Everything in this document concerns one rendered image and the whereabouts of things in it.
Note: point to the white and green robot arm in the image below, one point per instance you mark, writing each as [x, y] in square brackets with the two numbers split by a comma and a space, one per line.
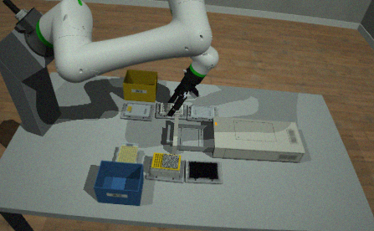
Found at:
[68, 27]

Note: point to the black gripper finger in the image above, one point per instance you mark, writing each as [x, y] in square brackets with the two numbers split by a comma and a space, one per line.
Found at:
[178, 104]
[175, 95]

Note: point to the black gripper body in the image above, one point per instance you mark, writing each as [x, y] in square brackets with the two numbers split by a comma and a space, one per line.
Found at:
[186, 85]

